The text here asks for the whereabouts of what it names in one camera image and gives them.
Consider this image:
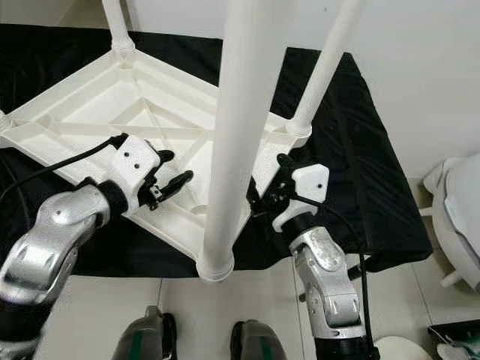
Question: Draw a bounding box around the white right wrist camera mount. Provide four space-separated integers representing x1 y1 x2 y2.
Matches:
272 163 331 232

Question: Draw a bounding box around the green white package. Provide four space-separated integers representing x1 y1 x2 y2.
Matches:
436 341 477 360

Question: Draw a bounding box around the dark low box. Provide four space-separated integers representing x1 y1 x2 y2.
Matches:
427 321 480 360

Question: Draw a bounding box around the white plastic chair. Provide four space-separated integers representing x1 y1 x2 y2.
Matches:
420 154 480 290

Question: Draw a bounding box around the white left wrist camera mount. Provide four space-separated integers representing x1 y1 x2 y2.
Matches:
109 135 164 215

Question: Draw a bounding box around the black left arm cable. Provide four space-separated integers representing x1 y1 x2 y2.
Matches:
0 133 130 203

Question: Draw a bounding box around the black table cloth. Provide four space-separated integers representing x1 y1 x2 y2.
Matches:
0 24 434 278

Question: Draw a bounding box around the white round stool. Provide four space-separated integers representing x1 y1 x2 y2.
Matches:
375 337 432 360

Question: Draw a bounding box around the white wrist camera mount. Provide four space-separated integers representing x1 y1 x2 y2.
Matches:
272 163 331 232
109 135 164 215

